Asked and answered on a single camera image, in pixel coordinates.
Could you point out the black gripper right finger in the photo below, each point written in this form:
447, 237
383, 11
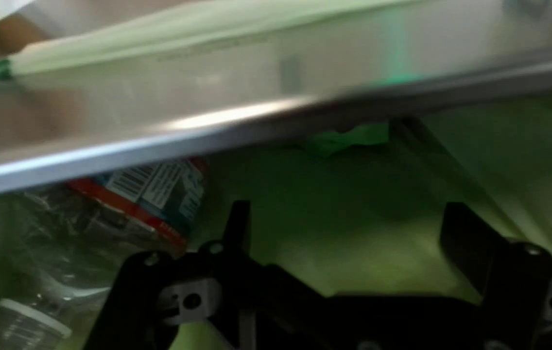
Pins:
529, 291

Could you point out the stainless steel bin rim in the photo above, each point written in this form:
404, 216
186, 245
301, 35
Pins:
223, 89

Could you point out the clear plastic bottle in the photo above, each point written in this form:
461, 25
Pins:
140, 186

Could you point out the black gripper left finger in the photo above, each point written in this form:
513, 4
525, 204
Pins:
159, 272

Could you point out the pale green bin liner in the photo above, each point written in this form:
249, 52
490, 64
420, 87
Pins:
326, 220

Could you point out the green packet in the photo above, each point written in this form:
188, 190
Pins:
346, 138

